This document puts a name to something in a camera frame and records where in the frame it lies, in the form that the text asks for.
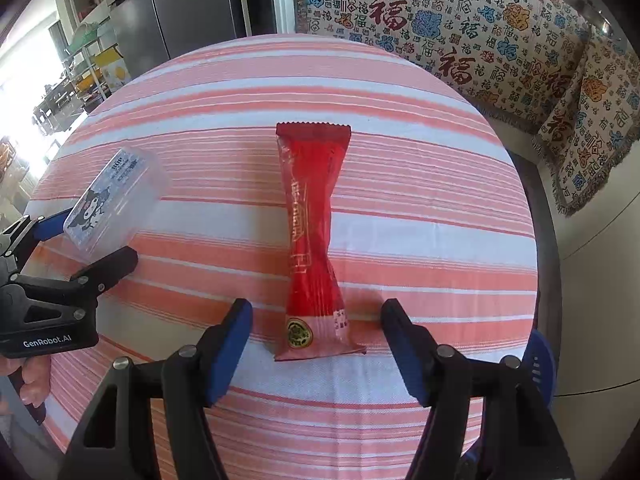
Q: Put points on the red snack packet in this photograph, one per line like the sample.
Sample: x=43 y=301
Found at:
x=310 y=240

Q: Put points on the clear plastic box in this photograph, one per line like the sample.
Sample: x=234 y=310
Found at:
x=115 y=195

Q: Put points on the blue plastic basket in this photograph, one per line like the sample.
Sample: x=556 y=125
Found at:
x=542 y=365

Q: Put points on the round striped table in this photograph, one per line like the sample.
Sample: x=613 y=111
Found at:
x=425 y=200

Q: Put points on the large printed blanket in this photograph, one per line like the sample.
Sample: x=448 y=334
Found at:
x=440 y=25

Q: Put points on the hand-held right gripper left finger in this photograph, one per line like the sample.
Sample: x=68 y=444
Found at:
x=227 y=355

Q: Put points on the white base cabinet black countertop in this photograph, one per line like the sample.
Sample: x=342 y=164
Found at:
x=595 y=320

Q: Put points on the yellow cardboard box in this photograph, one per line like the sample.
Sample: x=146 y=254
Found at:
x=114 y=67

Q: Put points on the grey refrigerator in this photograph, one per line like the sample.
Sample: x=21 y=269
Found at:
x=190 y=10

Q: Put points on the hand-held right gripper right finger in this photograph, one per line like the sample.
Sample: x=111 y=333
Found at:
x=407 y=360

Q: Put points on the small printed blanket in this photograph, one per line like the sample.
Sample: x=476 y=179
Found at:
x=595 y=130

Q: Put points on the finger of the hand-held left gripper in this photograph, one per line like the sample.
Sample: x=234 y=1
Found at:
x=112 y=265
x=47 y=227

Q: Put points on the person's left hand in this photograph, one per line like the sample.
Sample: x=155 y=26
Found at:
x=35 y=375

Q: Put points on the dark dining table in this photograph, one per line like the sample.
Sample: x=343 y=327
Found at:
x=52 y=107

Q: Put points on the green storage rack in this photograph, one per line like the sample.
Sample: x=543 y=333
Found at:
x=87 y=60

